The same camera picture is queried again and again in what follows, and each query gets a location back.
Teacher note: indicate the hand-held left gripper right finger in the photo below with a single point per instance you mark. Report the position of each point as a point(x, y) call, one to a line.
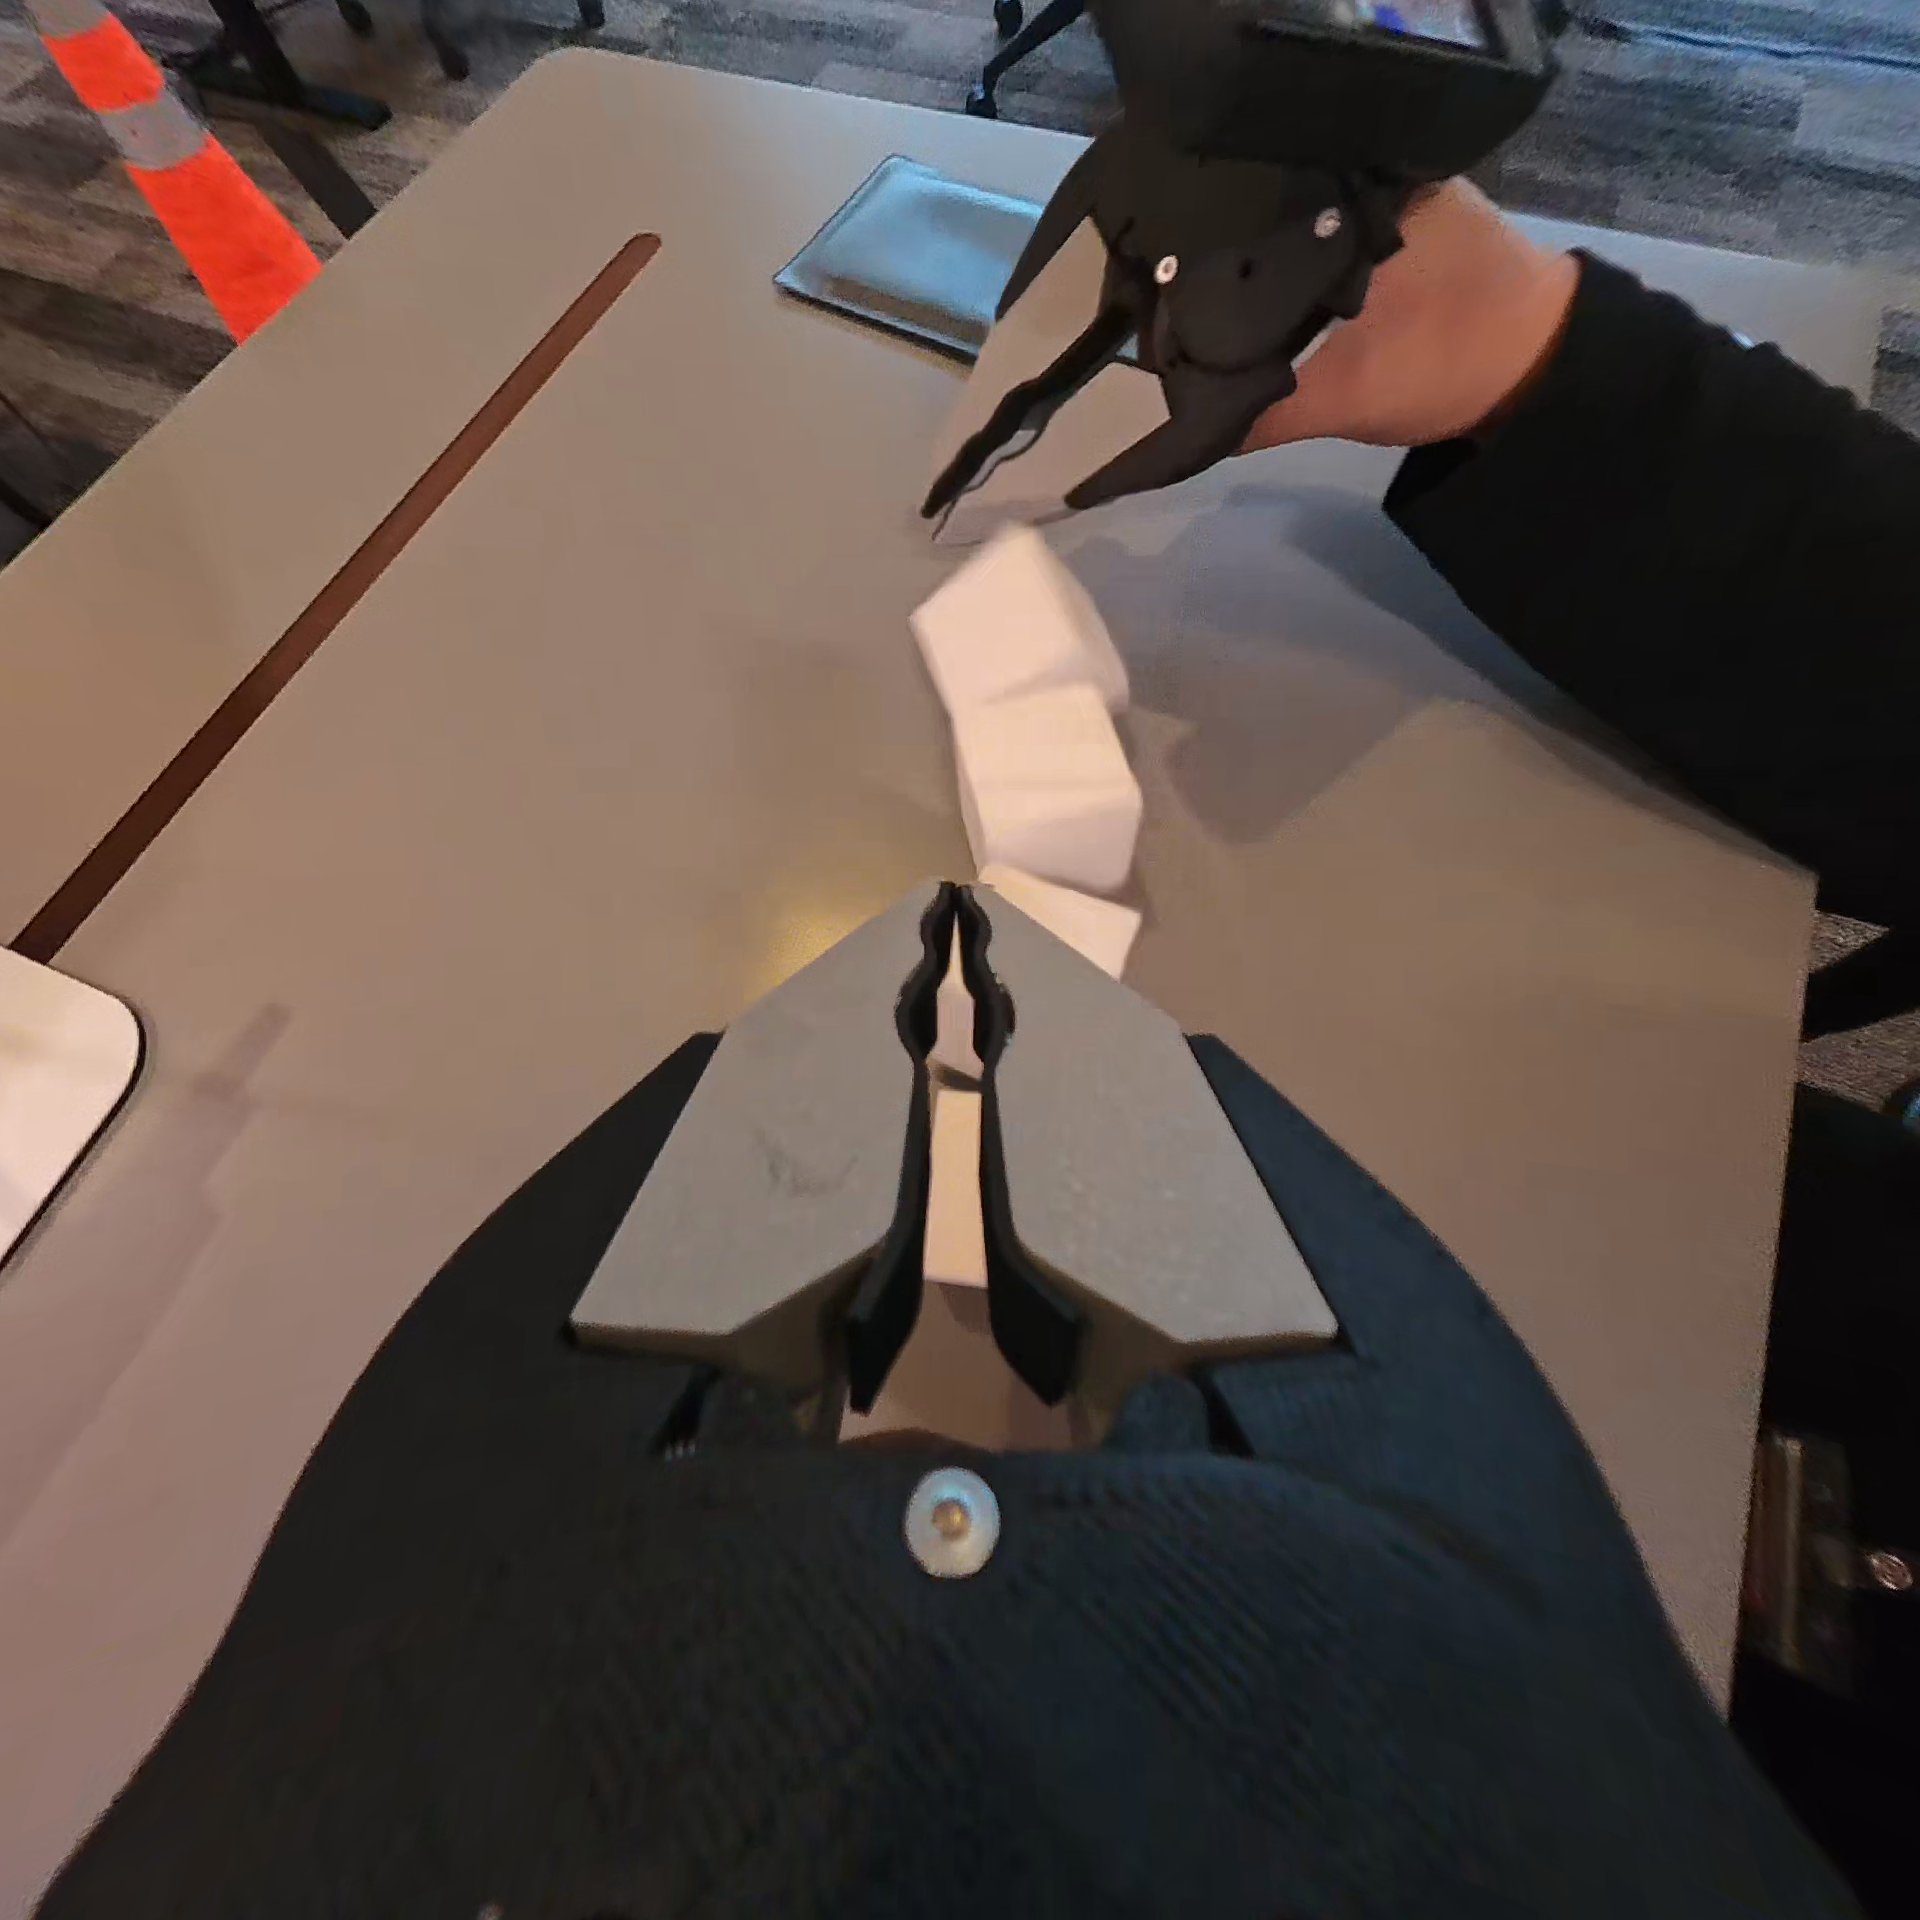
point(1141, 1184)

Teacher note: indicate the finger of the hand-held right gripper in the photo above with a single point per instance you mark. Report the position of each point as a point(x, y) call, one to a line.
point(1200, 429)
point(1037, 375)

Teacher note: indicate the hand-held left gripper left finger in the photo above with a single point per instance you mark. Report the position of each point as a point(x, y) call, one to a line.
point(781, 1184)

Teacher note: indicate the person's right forearm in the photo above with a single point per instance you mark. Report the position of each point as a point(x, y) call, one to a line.
point(1695, 570)

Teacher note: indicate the person's right hand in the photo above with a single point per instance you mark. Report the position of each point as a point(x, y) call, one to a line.
point(1425, 330)

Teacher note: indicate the grey flat tray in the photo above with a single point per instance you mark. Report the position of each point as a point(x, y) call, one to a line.
point(914, 255)

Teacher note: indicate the white document stand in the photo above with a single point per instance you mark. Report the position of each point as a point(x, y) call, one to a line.
point(61, 1079)

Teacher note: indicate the orange traffic cone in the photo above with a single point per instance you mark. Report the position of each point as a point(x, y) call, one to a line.
point(194, 182)

